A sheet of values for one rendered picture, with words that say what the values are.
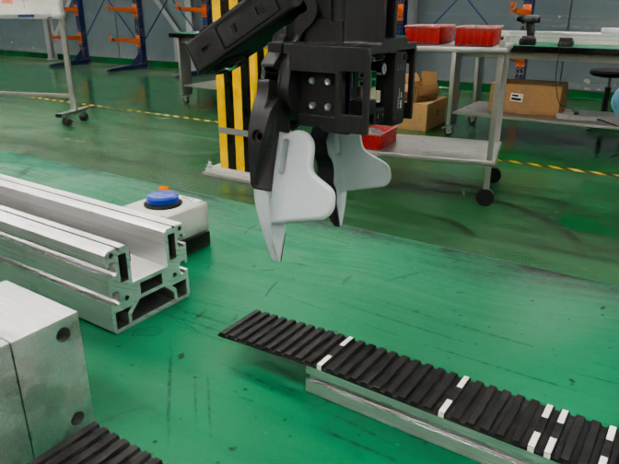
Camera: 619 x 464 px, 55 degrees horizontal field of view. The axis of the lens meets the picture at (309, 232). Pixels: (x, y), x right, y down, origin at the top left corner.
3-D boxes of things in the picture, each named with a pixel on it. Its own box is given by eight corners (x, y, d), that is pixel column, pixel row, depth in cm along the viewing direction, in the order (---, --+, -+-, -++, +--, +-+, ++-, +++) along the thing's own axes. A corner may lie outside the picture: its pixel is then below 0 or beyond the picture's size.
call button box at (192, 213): (211, 245, 78) (208, 199, 75) (155, 271, 70) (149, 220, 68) (169, 232, 82) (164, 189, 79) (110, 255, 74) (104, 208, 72)
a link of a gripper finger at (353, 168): (387, 237, 47) (374, 135, 41) (323, 224, 50) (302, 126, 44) (403, 214, 49) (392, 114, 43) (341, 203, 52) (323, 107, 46)
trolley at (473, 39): (500, 181, 382) (520, 16, 346) (493, 207, 335) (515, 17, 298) (348, 167, 417) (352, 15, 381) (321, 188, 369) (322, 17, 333)
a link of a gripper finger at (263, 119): (256, 189, 38) (280, 52, 37) (238, 185, 39) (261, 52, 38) (295, 195, 42) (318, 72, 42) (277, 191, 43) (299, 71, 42)
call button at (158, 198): (186, 207, 75) (185, 191, 74) (162, 215, 72) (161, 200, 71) (164, 202, 77) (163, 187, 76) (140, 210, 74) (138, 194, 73)
